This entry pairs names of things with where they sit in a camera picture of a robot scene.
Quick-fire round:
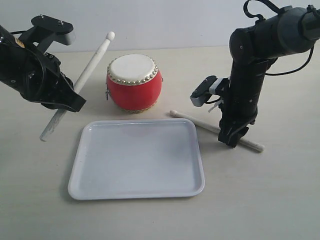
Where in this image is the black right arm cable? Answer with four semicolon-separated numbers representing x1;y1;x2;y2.
243;0;316;76

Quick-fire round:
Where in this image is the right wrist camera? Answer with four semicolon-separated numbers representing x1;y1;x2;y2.
190;75;230;107

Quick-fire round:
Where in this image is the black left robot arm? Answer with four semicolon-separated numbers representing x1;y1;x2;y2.
0;26;86;112

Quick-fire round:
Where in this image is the small red drum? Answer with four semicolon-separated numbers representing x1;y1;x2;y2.
106;53;163;113

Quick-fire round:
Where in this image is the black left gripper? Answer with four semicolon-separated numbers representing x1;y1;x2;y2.
22;50;86;112

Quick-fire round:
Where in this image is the white rectangular tray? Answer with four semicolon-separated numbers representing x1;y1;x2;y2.
68;118;205;201

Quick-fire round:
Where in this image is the wooden drumstick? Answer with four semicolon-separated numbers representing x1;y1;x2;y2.
168;109;265;153
39;31;115;142

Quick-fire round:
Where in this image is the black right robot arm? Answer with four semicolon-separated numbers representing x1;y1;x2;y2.
218;0;320;148

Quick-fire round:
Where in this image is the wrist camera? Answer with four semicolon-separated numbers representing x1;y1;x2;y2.
190;75;230;107
18;14;76;54

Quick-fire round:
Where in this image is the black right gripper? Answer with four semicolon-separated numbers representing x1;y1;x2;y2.
218;77;259;148

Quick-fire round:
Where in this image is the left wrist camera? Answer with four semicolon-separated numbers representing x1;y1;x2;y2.
18;14;76;54

